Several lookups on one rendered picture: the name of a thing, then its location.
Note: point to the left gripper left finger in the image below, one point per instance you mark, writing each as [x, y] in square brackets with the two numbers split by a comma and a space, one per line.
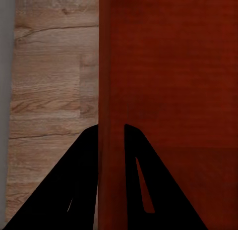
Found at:
[66, 198]

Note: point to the storage box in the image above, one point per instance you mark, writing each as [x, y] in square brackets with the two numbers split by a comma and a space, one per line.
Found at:
[170, 69]

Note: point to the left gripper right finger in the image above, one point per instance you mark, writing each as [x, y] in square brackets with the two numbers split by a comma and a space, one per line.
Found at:
[173, 209]

